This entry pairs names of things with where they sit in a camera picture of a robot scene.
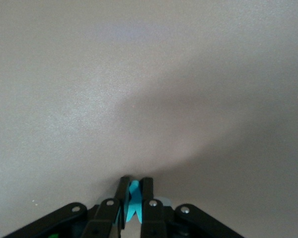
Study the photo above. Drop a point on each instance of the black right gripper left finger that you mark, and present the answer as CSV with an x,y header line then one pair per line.
x,y
106,218

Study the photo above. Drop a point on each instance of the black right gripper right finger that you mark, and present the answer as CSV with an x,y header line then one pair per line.
x,y
151,218

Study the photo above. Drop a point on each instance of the teal letter y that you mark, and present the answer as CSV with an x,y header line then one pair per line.
x,y
134,200

